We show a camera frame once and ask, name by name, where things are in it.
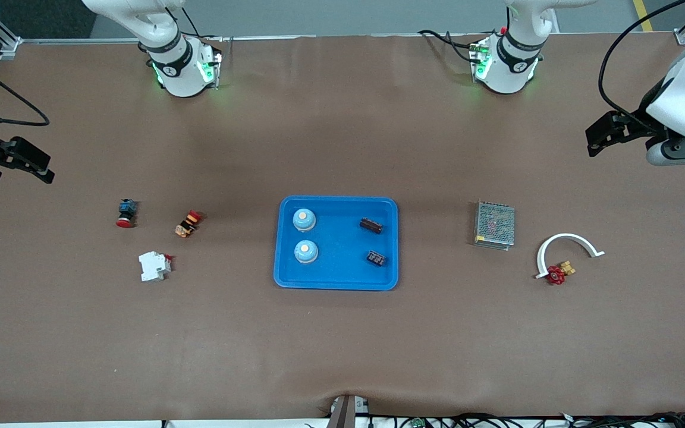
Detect black cable bundle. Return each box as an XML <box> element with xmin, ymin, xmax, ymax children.
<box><xmin>371</xmin><ymin>411</ymin><xmax>685</xmax><ymax>428</ymax></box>

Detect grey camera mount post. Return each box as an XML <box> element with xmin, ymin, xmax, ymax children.
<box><xmin>326</xmin><ymin>394</ymin><xmax>370</xmax><ymax>428</ymax></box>

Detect light blue call bell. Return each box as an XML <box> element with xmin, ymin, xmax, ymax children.
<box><xmin>294</xmin><ymin>240</ymin><xmax>319</xmax><ymax>264</ymax></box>
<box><xmin>293</xmin><ymin>208</ymin><xmax>318</xmax><ymax>232</ymax></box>

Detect white curved pipe clamp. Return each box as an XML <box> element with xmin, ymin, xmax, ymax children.
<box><xmin>535</xmin><ymin>233</ymin><xmax>606</xmax><ymax>280</ymax></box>

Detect blue plastic tray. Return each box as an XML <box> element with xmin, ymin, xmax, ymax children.
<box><xmin>274</xmin><ymin>196</ymin><xmax>399</xmax><ymax>291</ymax></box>

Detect brass valve red handle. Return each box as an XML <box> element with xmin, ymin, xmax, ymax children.
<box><xmin>546</xmin><ymin>260</ymin><xmax>577</xmax><ymax>285</ymax></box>

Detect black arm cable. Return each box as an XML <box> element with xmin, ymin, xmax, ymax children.
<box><xmin>0</xmin><ymin>51</ymin><xmax>51</xmax><ymax>127</ymax></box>
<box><xmin>598</xmin><ymin>0</ymin><xmax>685</xmax><ymax>121</ymax></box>

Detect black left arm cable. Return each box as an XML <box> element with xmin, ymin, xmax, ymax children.
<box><xmin>598</xmin><ymin>0</ymin><xmax>685</xmax><ymax>121</ymax></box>

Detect orange red push button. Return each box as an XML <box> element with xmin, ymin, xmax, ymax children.
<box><xmin>174</xmin><ymin>209</ymin><xmax>203</xmax><ymax>238</ymax></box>

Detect metal mesh power supply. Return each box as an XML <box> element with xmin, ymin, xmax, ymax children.
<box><xmin>473</xmin><ymin>200</ymin><xmax>516</xmax><ymax>251</ymax></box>

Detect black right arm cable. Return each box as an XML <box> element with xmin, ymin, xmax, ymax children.
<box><xmin>0</xmin><ymin>51</ymin><xmax>51</xmax><ymax>127</ymax></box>

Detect white circuit breaker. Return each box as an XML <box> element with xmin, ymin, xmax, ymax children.
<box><xmin>139</xmin><ymin>251</ymin><xmax>174</xmax><ymax>282</ymax></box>

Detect red mushroom button blue body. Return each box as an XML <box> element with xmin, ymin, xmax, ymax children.
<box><xmin>115</xmin><ymin>199</ymin><xmax>139</xmax><ymax>229</ymax></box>

